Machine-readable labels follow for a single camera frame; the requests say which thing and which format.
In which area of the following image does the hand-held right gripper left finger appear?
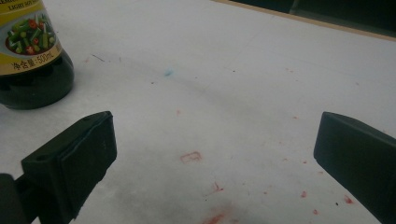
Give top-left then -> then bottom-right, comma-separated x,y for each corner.
14,110 -> 118,224

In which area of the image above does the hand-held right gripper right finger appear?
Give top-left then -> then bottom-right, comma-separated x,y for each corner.
313,111 -> 396,224

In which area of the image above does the dark soy sauce bottle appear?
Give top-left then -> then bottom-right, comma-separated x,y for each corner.
0,0 -> 76,110

